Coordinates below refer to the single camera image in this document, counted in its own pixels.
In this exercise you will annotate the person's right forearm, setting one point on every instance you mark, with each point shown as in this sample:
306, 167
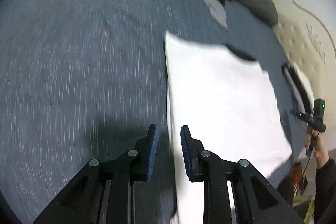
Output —
325, 187

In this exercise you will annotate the yellow green woven object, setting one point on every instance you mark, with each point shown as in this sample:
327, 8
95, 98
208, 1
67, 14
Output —
304, 209

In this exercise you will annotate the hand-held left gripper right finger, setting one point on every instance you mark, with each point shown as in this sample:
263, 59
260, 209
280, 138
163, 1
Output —
185, 153

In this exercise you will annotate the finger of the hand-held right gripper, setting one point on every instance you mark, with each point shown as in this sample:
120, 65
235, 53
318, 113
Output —
295, 113

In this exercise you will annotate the person's right hand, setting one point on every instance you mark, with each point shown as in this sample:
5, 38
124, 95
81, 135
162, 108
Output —
320, 153

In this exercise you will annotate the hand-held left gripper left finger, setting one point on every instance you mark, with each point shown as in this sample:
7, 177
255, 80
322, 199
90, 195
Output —
152, 150

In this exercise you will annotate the orange red object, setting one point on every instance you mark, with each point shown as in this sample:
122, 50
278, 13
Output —
299, 174

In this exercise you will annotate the white polo shirt black trim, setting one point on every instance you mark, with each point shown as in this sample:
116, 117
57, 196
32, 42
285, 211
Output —
218, 95

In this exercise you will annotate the person's leg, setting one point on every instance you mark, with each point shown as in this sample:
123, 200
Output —
286, 188

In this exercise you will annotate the light grey garment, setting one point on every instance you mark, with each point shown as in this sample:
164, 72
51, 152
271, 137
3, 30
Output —
216, 8

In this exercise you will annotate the folded black and white garment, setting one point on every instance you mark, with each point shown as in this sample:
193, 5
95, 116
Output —
295, 82

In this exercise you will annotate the cream tufted headboard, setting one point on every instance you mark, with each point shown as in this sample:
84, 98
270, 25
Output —
302, 37

